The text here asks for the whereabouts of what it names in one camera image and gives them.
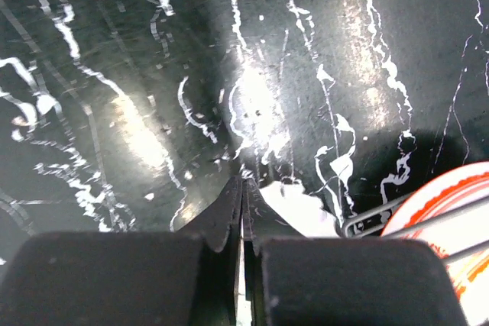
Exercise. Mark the red patterned bowl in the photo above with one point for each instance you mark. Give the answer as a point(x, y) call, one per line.
point(469, 275)

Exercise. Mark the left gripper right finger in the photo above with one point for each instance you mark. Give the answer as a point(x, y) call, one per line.
point(335, 281)

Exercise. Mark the black wire dish rack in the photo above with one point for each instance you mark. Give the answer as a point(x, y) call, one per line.
point(399, 224)

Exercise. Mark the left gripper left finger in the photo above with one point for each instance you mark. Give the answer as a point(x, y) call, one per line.
point(187, 277)

